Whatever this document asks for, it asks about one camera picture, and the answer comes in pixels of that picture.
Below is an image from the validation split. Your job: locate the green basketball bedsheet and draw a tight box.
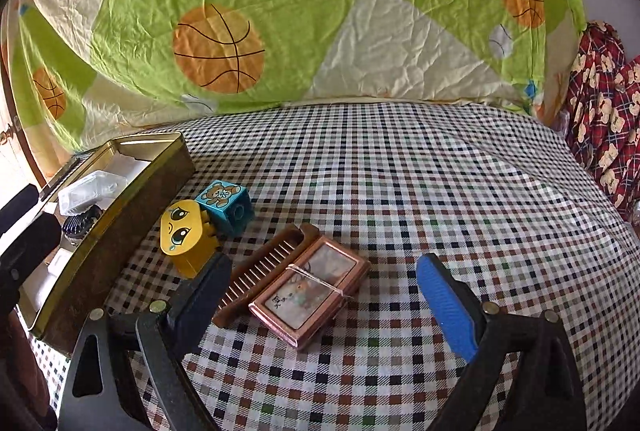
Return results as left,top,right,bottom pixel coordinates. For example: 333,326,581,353
1,0,586,176

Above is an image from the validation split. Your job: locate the gold tin box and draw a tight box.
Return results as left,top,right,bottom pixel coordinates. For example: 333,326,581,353
18,132,194,356

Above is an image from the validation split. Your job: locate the black hair brush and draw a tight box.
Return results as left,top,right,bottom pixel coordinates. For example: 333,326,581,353
62,204,102,245

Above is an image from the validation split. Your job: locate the pink framed picture box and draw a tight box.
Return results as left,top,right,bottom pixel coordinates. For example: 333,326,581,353
248,236,370,350

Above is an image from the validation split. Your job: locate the yellow crying face block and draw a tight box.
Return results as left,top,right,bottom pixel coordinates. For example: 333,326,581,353
160,199,219,279

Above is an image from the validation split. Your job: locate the brown wooden comb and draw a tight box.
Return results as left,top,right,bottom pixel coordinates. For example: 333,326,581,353
212,223,320,328

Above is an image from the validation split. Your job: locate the red bear patterned cloth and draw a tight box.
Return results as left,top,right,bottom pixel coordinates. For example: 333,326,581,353
564,21,640,221

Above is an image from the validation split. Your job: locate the blue teddy bear block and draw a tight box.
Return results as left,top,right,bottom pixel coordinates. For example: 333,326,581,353
195,180,254,237

